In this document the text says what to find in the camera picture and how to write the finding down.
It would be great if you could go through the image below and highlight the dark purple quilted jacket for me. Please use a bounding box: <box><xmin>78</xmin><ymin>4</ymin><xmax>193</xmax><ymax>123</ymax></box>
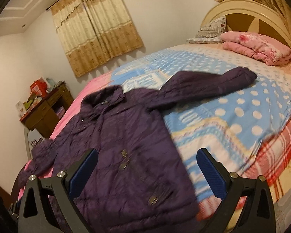
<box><xmin>18</xmin><ymin>67</ymin><xmax>256</xmax><ymax>232</ymax></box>

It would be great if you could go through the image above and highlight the red plaid bed sheet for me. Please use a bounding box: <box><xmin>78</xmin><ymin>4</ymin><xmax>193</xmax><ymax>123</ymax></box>
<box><xmin>196</xmin><ymin>106</ymin><xmax>291</xmax><ymax>222</ymax></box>

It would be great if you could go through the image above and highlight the white box beside desk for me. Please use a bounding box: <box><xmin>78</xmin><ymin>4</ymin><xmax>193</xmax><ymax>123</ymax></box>
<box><xmin>24</xmin><ymin>127</ymin><xmax>44</xmax><ymax>160</ymax></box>

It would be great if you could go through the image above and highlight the pink and blue bed blanket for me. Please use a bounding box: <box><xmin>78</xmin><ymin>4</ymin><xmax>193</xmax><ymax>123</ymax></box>
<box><xmin>18</xmin><ymin>43</ymin><xmax>291</xmax><ymax>220</ymax></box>

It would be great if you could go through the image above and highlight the dark wooden desk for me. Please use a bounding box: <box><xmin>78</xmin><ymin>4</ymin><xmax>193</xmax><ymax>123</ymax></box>
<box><xmin>20</xmin><ymin>81</ymin><xmax>74</xmax><ymax>138</ymax></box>

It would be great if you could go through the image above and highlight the red gift box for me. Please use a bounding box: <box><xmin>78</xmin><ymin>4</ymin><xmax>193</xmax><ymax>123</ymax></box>
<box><xmin>30</xmin><ymin>77</ymin><xmax>48</xmax><ymax>97</ymax></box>

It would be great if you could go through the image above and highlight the folded pink floral quilt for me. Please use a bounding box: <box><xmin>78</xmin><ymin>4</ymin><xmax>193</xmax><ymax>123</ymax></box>
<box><xmin>220</xmin><ymin>31</ymin><xmax>291</xmax><ymax>66</ymax></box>

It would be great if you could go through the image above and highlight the grey patterned pillow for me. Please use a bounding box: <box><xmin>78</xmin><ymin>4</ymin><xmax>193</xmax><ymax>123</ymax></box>
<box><xmin>186</xmin><ymin>16</ymin><xmax>227</xmax><ymax>44</ymax></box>

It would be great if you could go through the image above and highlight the beige floral window curtain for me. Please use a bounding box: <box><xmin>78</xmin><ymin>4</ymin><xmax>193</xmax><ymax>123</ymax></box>
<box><xmin>50</xmin><ymin>0</ymin><xmax>144</xmax><ymax>78</ymax></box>

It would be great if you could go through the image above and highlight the cream wooden bed headboard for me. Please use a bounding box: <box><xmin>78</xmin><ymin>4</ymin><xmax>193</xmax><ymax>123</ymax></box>
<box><xmin>201</xmin><ymin>0</ymin><xmax>291</xmax><ymax>48</ymax></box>

